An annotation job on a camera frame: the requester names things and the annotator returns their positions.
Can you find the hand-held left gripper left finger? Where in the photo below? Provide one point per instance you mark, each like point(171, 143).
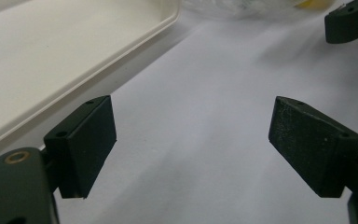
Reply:
point(84, 146)

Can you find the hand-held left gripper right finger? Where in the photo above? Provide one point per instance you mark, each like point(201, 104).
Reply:
point(310, 146)

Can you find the clear plastic bag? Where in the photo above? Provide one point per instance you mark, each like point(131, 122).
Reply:
point(248, 7)

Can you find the white plastic tray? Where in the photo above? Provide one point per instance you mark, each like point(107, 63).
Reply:
point(59, 53)

